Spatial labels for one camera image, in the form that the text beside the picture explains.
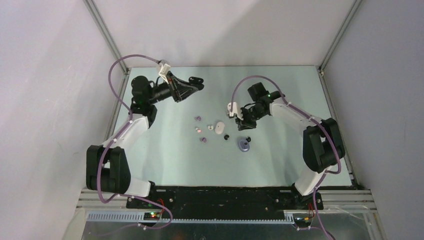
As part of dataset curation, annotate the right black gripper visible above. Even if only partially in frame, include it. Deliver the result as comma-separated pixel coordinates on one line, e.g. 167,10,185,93
235,105,267,131

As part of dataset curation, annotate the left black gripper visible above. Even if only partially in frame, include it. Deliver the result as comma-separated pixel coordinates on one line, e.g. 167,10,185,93
147,71,197,105

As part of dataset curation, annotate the white earbud charging case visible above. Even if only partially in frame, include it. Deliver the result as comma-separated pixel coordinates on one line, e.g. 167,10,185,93
214,121,225,135

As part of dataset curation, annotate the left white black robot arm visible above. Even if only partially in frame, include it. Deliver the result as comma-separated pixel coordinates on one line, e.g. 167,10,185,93
86,72,204,208

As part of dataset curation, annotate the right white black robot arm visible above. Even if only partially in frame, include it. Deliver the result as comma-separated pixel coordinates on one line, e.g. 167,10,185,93
227,83,346,209

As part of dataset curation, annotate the purple earbud charging case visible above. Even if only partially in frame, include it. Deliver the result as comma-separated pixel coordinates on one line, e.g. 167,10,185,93
237,138,250,153

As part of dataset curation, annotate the right controller board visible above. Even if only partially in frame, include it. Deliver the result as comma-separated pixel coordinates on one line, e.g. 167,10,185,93
293,217,313,229

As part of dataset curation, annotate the controller board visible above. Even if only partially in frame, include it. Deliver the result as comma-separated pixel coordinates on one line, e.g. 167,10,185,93
143,212,161,221
293,217,313,229

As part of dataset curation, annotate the left controller board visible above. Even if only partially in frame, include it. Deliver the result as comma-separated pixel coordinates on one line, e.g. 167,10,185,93
143,212,161,221

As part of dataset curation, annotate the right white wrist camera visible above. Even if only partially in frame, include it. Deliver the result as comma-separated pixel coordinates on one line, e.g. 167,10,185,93
227,101,240,119

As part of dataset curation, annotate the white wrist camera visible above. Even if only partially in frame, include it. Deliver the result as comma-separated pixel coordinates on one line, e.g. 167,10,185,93
156,59,171,81
227,101,240,119

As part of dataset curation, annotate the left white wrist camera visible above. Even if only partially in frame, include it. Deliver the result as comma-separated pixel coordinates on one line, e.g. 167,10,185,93
156,59,171,81

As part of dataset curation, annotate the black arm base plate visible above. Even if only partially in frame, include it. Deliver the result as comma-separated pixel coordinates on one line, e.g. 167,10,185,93
145,185,322,210

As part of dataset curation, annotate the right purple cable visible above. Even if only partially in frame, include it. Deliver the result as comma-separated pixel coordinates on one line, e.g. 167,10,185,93
230,75,342,240

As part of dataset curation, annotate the aluminium frame rail front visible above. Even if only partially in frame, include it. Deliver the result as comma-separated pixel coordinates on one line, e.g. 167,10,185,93
76,189,377,225

